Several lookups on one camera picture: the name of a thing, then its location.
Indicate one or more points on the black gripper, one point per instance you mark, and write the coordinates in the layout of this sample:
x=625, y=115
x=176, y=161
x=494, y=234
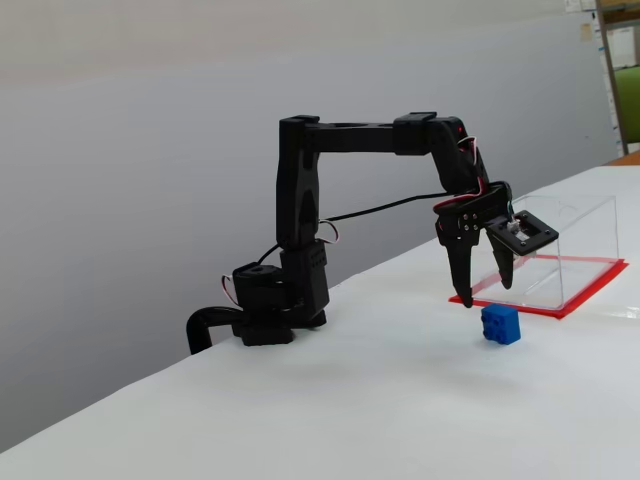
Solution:
x=472, y=210

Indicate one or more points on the blue lego brick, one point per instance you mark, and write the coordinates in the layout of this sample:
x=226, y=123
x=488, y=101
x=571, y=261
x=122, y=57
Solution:
x=500, y=325

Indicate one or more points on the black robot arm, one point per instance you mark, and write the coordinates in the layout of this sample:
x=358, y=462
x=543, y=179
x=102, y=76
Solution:
x=295, y=175

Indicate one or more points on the transparent acrylic box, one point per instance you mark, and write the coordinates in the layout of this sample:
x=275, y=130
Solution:
x=580, y=240

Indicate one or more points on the white box on shelf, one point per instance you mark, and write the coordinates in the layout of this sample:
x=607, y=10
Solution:
x=625, y=47

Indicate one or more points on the red tape rectangle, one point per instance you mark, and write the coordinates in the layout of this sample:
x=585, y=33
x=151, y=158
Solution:
x=595, y=286

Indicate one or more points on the brown wooden table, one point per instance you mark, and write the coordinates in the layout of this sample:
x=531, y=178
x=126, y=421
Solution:
x=631, y=161

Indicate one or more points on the green object behind shelf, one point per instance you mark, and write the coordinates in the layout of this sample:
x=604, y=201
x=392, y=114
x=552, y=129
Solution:
x=631, y=110

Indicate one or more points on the yellow sticky note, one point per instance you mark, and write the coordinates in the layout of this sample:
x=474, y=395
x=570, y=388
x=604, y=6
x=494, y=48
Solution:
x=585, y=32

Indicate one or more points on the black table clamp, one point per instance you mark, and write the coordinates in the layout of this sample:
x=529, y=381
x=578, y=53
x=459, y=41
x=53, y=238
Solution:
x=197, y=330

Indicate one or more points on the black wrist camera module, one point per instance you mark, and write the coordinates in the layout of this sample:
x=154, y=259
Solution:
x=530, y=235

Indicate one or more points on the metal shelf frame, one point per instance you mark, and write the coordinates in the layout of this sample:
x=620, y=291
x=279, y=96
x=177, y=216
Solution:
x=616, y=100

